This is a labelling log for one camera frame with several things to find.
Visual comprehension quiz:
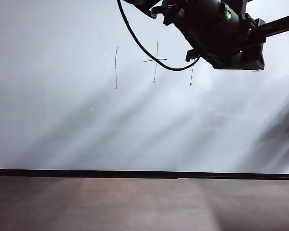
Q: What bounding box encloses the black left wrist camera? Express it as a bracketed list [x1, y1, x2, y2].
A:
[185, 49, 201, 62]

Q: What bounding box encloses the white whiteboard with black frame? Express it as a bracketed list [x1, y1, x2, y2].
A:
[0, 0, 289, 180]

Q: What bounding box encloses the black whiteboard pen tray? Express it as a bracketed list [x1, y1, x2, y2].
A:
[0, 173, 178, 180]

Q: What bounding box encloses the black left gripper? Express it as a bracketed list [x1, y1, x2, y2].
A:
[211, 44, 266, 71]

